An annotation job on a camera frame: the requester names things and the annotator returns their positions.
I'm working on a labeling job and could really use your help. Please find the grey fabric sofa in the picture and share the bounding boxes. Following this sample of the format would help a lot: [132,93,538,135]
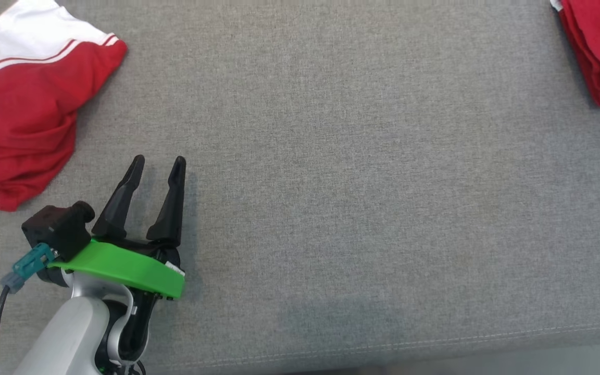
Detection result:
[0,0,600,375]

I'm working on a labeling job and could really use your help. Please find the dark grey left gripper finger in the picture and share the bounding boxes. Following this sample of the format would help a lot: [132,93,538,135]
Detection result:
[92,155,146,242]
[146,156,187,246]

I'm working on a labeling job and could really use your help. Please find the red jersey with white sleeves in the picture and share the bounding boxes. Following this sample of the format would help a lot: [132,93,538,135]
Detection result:
[0,0,128,212]

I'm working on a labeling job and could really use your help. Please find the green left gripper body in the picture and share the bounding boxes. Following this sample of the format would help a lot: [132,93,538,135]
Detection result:
[47,237,186,302]

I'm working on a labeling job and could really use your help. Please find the teal left cable connector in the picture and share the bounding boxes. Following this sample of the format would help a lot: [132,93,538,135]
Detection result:
[0,242,57,295]

